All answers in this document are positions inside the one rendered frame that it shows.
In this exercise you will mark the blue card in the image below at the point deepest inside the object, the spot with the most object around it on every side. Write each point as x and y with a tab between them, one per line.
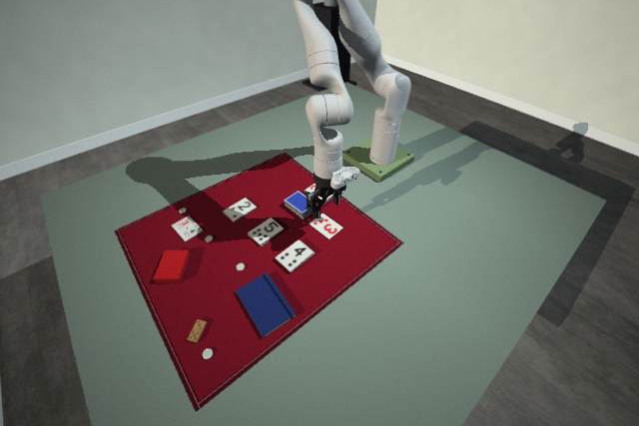
298	201

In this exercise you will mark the dark red cloth mat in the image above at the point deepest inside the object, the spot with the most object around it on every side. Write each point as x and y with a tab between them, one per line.
208	287

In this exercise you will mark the dark red fabric mat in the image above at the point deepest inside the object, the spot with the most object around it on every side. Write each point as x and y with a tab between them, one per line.
196	403

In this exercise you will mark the red rectangular tile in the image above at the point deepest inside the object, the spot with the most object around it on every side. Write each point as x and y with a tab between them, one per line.
172	266

